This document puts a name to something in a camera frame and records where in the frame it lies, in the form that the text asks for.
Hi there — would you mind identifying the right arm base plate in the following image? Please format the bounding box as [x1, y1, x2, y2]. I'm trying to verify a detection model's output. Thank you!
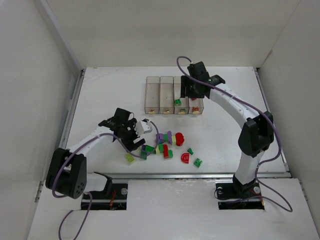
[214, 182, 265, 210]

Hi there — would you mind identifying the purple lime lego cluster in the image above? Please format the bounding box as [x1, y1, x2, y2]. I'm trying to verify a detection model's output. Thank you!
[156, 130, 176, 145]

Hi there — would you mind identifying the red green lego stack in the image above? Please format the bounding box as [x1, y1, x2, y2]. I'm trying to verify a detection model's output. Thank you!
[155, 144, 174, 159]

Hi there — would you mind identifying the green wedge lego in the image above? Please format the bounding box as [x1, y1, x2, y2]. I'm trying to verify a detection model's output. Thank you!
[187, 148, 194, 155]

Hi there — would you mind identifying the red arch lego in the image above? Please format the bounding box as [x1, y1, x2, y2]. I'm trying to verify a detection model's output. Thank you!
[180, 152, 191, 164]

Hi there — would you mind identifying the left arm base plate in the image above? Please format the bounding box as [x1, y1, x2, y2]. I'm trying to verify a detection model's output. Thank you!
[90, 182, 128, 211]

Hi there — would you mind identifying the aluminium rail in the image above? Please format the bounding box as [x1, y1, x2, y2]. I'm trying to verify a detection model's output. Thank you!
[82, 170, 292, 180]

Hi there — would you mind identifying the green square lego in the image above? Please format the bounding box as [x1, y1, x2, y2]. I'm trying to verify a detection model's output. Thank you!
[193, 158, 203, 168]
[174, 99, 182, 107]

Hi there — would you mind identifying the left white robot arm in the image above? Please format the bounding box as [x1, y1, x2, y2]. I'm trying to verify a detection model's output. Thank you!
[45, 108, 152, 199]

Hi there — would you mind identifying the red round lego stack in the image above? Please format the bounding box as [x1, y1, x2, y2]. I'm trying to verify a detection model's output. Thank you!
[175, 132, 185, 147]

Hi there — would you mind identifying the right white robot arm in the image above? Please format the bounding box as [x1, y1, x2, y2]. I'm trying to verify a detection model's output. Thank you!
[181, 61, 274, 200]

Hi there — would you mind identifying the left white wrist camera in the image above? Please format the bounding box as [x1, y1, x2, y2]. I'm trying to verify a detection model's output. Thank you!
[135, 119, 153, 136]

